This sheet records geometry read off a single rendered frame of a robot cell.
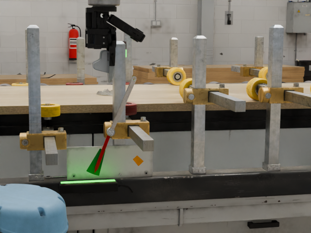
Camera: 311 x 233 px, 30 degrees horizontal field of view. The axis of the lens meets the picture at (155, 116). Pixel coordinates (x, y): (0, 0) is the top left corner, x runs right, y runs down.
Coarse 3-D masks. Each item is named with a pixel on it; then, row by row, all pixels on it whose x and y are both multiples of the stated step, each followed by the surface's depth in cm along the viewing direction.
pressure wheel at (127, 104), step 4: (128, 104) 188; (132, 104) 189; (136, 104) 190; (128, 108) 188; (132, 108) 189; (136, 108) 190; (128, 112) 188; (132, 112) 189; (136, 112) 191; (128, 116) 192
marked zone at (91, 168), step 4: (104, 152) 174; (96, 156) 174; (96, 160) 174; (92, 164) 174; (100, 164) 175; (88, 168) 174; (92, 168) 174; (100, 168) 175; (92, 172) 175; (96, 172) 175
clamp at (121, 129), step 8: (128, 120) 179; (136, 120) 179; (104, 128) 176; (120, 128) 174; (128, 128) 175; (144, 128) 176; (104, 136) 176; (112, 136) 174; (120, 136) 175; (128, 136) 175
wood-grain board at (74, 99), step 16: (0, 96) 215; (16, 96) 215; (48, 96) 216; (64, 96) 217; (80, 96) 217; (96, 96) 218; (144, 96) 219; (160, 96) 219; (176, 96) 220; (240, 96) 222; (0, 112) 187; (16, 112) 188; (64, 112) 192; (80, 112) 193; (96, 112) 194
